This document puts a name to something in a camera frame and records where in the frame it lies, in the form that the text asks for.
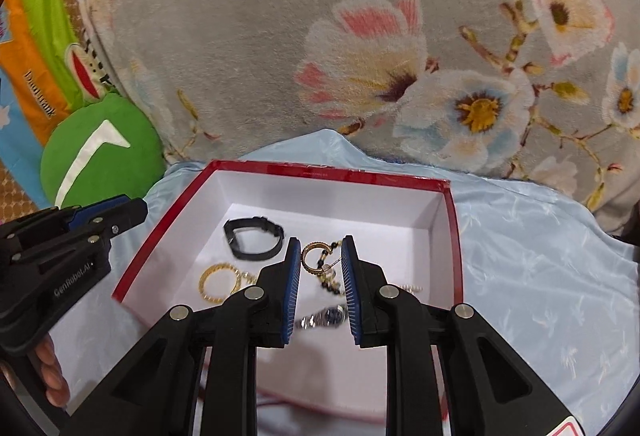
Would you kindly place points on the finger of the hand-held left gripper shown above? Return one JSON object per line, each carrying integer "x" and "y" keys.
{"x": 85, "y": 216}
{"x": 130, "y": 213}

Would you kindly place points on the colourful printed sheet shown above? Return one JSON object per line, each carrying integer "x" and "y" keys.
{"x": 40, "y": 40}

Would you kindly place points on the person's left hand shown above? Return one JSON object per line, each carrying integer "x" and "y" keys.
{"x": 52, "y": 376}

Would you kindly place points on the silver wristwatch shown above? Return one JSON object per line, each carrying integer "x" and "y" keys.
{"x": 332, "y": 314}

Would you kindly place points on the light blue sheet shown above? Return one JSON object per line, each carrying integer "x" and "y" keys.
{"x": 525, "y": 266}

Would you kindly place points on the green round cushion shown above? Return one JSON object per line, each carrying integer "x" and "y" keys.
{"x": 135, "y": 140}

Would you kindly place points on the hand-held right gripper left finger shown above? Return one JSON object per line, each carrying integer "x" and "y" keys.
{"x": 294, "y": 296}

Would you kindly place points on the black wristband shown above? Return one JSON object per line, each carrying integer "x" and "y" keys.
{"x": 265, "y": 223}

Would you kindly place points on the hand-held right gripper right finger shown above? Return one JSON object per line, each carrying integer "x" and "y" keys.
{"x": 350, "y": 296}

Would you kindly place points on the grey floral blanket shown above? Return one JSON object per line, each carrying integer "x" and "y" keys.
{"x": 250, "y": 40}

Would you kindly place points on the red gift box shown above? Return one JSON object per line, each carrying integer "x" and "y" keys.
{"x": 350, "y": 206}

